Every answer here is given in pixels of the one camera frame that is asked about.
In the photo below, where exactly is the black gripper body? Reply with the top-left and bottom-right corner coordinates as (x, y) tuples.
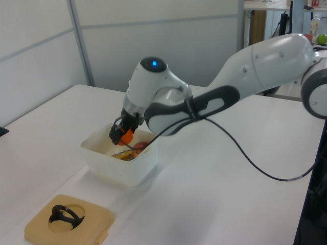
(119, 108), (145, 131)

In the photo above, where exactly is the orange toy fruit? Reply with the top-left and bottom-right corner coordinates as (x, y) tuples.
(118, 128), (134, 146)

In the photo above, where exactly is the red toy apple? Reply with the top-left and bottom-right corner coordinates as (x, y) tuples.
(131, 141), (149, 158)

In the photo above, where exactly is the white plastic container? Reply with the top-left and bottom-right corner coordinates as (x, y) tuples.
(80, 122), (158, 187)

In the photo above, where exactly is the yellow tool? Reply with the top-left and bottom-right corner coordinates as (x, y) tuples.
(111, 150), (134, 162)

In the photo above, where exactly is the wooden desk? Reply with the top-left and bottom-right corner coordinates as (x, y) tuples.
(243, 0), (327, 47)

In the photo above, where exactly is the black monitor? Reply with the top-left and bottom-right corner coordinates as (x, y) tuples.
(277, 11), (292, 37)

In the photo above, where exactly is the black stand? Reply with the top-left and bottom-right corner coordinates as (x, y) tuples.
(293, 119), (327, 245)

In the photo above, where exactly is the clear plastic bottle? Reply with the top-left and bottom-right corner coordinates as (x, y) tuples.
(310, 13), (321, 39)

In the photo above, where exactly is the black cable strap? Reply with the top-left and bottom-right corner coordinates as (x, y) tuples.
(183, 96), (204, 124)

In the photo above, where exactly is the grey partition post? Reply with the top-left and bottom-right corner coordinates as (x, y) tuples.
(66, 0), (96, 87)
(237, 0), (245, 52)

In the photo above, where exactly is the black lid handle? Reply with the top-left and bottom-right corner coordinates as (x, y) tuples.
(48, 204), (85, 231)

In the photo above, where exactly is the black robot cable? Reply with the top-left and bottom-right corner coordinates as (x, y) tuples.
(124, 116), (324, 182)

